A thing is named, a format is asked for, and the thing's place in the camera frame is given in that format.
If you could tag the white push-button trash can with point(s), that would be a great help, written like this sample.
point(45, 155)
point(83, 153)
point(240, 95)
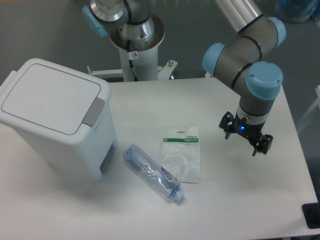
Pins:
point(63, 114)

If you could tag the clear plastic packaging bag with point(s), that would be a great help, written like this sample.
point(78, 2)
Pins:
point(180, 153)

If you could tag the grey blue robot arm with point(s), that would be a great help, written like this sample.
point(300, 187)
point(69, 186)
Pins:
point(239, 67)

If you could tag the black device at table edge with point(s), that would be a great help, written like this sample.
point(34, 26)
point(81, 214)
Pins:
point(311, 212)

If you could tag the clear plastic water bottle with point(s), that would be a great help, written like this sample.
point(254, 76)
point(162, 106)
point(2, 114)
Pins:
point(156, 176)

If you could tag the blue plastic bag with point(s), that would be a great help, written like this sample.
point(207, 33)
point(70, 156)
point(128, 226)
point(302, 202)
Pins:
point(295, 11)

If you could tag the white frame at right edge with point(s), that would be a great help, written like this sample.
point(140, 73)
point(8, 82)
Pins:
point(310, 113)

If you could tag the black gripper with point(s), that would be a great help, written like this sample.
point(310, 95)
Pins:
point(249, 127)

